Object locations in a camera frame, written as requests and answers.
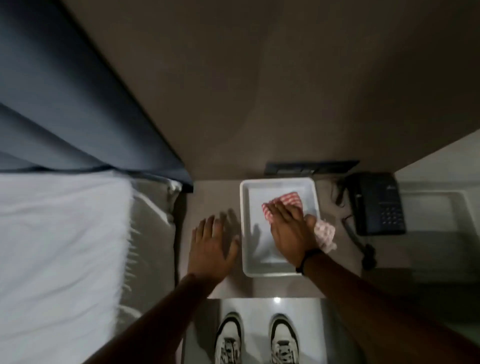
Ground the white bed sheet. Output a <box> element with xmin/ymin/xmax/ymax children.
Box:
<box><xmin>0</xmin><ymin>172</ymin><xmax>134</xmax><ymax>364</ymax></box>

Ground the white black right sneaker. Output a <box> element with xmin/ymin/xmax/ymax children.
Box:
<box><xmin>269</xmin><ymin>313</ymin><xmax>300</xmax><ymax>364</ymax></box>

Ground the black wristband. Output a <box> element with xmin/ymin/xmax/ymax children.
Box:
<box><xmin>295</xmin><ymin>248</ymin><xmax>324</xmax><ymax>275</ymax></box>

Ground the black desk telephone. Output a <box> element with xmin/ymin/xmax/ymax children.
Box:
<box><xmin>347</xmin><ymin>172</ymin><xmax>407</xmax><ymax>236</ymax></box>

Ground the person's left hand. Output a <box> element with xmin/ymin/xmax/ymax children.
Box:
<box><xmin>187</xmin><ymin>212</ymin><xmax>241</xmax><ymax>286</ymax></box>

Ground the white rectangular tray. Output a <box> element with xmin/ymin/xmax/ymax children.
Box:
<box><xmin>239</xmin><ymin>177</ymin><xmax>322</xmax><ymax>278</ymax></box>

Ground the person's right hand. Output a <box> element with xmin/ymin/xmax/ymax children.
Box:
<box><xmin>265</xmin><ymin>200</ymin><xmax>319</xmax><ymax>268</ymax></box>

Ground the person's right forearm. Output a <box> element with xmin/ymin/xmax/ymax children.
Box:
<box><xmin>302</xmin><ymin>252</ymin><xmax>480</xmax><ymax>364</ymax></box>

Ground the black wall socket panel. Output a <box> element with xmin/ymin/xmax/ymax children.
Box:
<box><xmin>264</xmin><ymin>160</ymin><xmax>360</xmax><ymax>177</ymax></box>

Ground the white black left sneaker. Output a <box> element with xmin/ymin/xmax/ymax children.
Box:
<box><xmin>214</xmin><ymin>312</ymin><xmax>244</xmax><ymax>364</ymax></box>

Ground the dark blue padded headboard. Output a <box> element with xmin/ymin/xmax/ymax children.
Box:
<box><xmin>0</xmin><ymin>0</ymin><xmax>194</xmax><ymax>194</ymax></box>

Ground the person's left forearm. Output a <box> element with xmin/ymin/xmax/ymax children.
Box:
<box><xmin>83</xmin><ymin>274</ymin><xmax>216</xmax><ymax>364</ymax></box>

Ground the beige mattress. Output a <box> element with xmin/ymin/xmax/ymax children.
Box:
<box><xmin>116</xmin><ymin>176</ymin><xmax>184</xmax><ymax>334</ymax></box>

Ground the red white checkered cloth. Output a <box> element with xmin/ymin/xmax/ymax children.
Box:
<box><xmin>261</xmin><ymin>191</ymin><xmax>337</xmax><ymax>253</ymax></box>

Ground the white black sneaker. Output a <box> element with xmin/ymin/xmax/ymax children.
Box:
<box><xmin>214</xmin><ymin>312</ymin><xmax>244</xmax><ymax>364</ymax></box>
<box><xmin>269</xmin><ymin>313</ymin><xmax>300</xmax><ymax>364</ymax></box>

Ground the black telephone cord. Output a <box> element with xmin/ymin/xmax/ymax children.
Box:
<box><xmin>334</xmin><ymin>179</ymin><xmax>377</xmax><ymax>271</ymax></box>

